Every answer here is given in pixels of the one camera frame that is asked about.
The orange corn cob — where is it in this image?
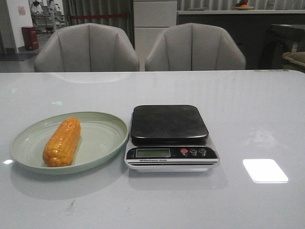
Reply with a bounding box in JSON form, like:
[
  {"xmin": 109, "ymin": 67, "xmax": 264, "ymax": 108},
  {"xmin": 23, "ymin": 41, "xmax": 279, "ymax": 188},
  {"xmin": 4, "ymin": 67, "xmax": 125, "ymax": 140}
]
[{"xmin": 42, "ymin": 117, "xmax": 81, "ymax": 167}]

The electronic kitchen scale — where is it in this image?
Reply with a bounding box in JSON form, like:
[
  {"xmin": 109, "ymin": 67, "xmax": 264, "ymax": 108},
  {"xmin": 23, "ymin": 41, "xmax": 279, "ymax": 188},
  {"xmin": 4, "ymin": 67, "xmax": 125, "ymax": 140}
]
[{"xmin": 124, "ymin": 104, "xmax": 220, "ymax": 172}]

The right grey upholstered chair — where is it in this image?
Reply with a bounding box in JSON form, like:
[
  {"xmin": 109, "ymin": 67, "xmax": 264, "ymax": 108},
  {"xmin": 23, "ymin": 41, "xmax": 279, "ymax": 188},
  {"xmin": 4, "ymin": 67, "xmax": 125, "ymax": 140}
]
[{"xmin": 145, "ymin": 23, "xmax": 246, "ymax": 72}]

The grey upholstered chair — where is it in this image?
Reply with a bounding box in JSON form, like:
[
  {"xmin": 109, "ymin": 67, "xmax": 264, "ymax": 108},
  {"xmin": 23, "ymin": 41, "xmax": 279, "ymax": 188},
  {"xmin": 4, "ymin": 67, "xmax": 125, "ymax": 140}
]
[
  {"xmin": 145, "ymin": 23, "xmax": 246, "ymax": 72},
  {"xmin": 34, "ymin": 23, "xmax": 140, "ymax": 73}
]

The pale green round plate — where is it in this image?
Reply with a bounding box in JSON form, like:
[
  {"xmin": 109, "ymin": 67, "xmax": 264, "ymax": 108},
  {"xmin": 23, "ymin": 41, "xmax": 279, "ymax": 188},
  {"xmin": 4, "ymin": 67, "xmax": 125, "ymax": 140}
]
[{"xmin": 10, "ymin": 112, "xmax": 128, "ymax": 175}]

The left grey upholstered chair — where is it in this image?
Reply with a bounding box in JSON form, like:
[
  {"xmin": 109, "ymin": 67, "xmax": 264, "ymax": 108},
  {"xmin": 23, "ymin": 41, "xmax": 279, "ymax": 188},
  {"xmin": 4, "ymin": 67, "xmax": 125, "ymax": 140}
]
[{"xmin": 34, "ymin": 23, "xmax": 140, "ymax": 73}]

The white drawer cabinet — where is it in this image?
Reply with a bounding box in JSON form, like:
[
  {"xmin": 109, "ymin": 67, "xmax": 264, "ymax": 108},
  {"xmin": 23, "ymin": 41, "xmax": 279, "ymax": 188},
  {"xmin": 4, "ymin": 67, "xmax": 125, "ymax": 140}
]
[{"xmin": 133, "ymin": 0, "xmax": 177, "ymax": 71}]

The dark grey counter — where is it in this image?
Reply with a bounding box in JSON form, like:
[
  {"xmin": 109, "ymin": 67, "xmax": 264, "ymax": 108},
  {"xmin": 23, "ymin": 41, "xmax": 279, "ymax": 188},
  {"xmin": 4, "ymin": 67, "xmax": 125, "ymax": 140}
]
[{"xmin": 177, "ymin": 10, "xmax": 305, "ymax": 69}]

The fruit bowl on counter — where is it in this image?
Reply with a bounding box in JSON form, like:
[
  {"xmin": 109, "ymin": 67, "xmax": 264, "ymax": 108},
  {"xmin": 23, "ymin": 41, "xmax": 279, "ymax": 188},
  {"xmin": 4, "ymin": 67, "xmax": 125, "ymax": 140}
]
[{"xmin": 234, "ymin": 0, "xmax": 254, "ymax": 10}]

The red bin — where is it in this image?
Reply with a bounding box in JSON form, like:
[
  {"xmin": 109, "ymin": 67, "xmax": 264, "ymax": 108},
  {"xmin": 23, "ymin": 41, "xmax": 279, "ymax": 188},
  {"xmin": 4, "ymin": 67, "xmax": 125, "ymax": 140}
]
[{"xmin": 21, "ymin": 26, "xmax": 39, "ymax": 50}]

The dark side table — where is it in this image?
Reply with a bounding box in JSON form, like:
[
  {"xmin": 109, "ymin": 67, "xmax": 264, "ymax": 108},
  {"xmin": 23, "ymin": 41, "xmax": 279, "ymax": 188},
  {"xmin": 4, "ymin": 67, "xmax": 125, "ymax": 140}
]
[{"xmin": 258, "ymin": 24, "xmax": 305, "ymax": 69}]

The tan cushion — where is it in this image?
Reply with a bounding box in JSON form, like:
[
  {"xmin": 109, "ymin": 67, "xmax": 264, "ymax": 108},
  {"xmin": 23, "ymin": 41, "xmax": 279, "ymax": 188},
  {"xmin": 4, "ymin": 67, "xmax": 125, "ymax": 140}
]
[{"xmin": 282, "ymin": 52, "xmax": 305, "ymax": 73}]

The pink wall notice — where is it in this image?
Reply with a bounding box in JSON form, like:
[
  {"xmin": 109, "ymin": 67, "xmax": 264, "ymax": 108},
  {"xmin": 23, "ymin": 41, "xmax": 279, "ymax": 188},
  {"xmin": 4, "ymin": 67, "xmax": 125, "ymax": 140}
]
[{"xmin": 18, "ymin": 6, "xmax": 26, "ymax": 16}]

